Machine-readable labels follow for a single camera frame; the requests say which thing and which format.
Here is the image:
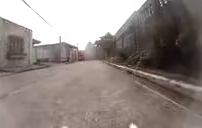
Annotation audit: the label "low grey shed building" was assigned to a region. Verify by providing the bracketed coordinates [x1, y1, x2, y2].
[33, 35, 79, 64]

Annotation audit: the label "overhead wires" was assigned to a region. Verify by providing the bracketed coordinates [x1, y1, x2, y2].
[20, 0, 53, 28]

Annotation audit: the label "grey house with window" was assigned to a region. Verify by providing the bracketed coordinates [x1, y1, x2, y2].
[0, 11, 34, 72]

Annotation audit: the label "robot's own part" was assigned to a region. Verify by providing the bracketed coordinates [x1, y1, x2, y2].
[129, 122, 138, 128]

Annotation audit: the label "raised concrete kerb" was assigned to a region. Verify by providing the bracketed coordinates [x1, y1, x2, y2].
[0, 61, 57, 79]

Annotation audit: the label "long tall dark wall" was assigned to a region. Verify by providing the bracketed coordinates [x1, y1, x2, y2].
[113, 0, 202, 81]

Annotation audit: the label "building with pitched roof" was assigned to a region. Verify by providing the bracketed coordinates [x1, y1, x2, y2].
[93, 31, 116, 61]

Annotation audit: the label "grey concrete road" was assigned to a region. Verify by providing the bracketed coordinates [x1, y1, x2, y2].
[0, 59, 202, 128]

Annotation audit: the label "pale concrete kerb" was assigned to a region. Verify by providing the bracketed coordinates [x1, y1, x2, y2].
[103, 60, 202, 104]

